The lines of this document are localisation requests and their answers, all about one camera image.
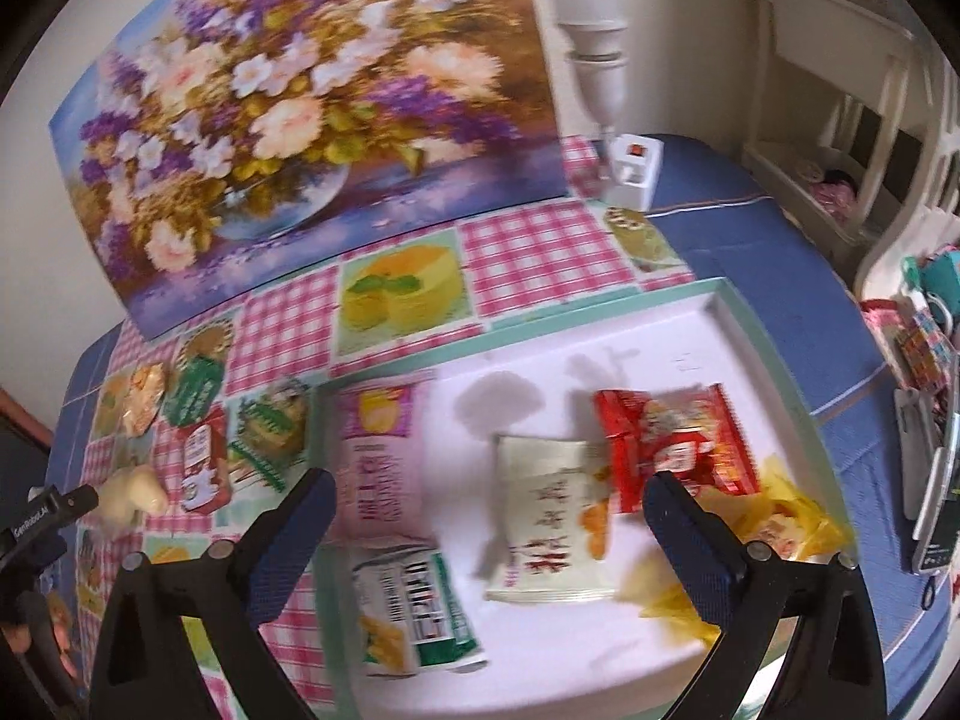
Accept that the pink snack packet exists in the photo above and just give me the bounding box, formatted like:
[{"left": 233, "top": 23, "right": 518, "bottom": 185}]
[{"left": 326, "top": 382, "right": 440, "bottom": 548}]

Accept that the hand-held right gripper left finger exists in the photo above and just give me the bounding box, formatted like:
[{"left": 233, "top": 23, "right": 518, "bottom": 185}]
[{"left": 88, "top": 467, "right": 338, "bottom": 720}]

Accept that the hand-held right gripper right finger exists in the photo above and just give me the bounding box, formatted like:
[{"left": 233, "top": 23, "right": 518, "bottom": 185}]
[{"left": 643, "top": 471, "right": 890, "bottom": 720}]

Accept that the white wooden chair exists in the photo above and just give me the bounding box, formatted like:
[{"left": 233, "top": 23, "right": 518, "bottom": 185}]
[{"left": 739, "top": 0, "right": 931, "bottom": 256}]

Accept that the teal toy box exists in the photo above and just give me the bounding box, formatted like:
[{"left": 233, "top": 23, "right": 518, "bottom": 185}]
[{"left": 919, "top": 247, "right": 960, "bottom": 316}]

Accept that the white plug-in bulb lamp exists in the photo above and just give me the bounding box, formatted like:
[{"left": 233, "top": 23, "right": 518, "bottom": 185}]
[{"left": 551, "top": 0, "right": 665, "bottom": 211}]

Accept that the white tray with teal rim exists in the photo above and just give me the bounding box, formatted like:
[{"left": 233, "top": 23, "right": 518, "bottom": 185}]
[{"left": 311, "top": 277, "right": 856, "bottom": 720}]

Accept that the pale yellow pastry packet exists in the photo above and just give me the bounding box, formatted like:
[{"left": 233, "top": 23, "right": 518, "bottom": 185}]
[{"left": 97, "top": 465, "right": 170, "bottom": 530}]

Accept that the large red snack packet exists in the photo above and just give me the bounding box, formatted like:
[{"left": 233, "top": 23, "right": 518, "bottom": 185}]
[{"left": 660, "top": 382, "right": 760, "bottom": 500}]

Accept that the orange beige snack packet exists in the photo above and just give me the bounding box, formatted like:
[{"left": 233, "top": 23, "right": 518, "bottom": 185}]
[{"left": 120, "top": 362, "right": 170, "bottom": 437}]

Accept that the smartphone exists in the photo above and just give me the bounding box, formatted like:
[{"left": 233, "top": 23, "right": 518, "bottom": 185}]
[{"left": 911, "top": 397, "right": 960, "bottom": 578}]

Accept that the yellow snack packet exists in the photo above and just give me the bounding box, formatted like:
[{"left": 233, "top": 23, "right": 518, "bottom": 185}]
[{"left": 615, "top": 454, "right": 852, "bottom": 650}]

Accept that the dark green snack packet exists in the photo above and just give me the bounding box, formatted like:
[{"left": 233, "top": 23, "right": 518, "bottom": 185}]
[{"left": 161, "top": 356, "right": 226, "bottom": 427}]

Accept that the floral painting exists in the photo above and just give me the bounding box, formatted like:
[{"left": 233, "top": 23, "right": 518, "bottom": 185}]
[{"left": 46, "top": 0, "right": 567, "bottom": 338}]

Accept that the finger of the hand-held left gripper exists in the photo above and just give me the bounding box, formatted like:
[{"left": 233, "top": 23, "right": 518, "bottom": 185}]
[{"left": 52, "top": 484, "right": 102, "bottom": 524}]

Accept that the green gold cookie packet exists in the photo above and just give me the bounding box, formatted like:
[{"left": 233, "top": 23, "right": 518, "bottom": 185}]
[{"left": 238, "top": 388, "right": 310, "bottom": 460}]

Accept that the green and white snack packet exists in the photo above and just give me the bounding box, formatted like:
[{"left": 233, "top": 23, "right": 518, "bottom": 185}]
[{"left": 349, "top": 540, "right": 488, "bottom": 680}]

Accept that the cream snack packet red print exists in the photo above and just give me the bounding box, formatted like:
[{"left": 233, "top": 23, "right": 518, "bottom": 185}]
[{"left": 484, "top": 435, "right": 620, "bottom": 605}]

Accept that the white lattice shelf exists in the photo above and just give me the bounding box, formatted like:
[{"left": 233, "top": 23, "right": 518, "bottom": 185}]
[{"left": 855, "top": 52, "right": 960, "bottom": 301}]

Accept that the red and white snack packet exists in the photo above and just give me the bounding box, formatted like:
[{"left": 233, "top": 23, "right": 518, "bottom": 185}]
[{"left": 178, "top": 405, "right": 232, "bottom": 515}]

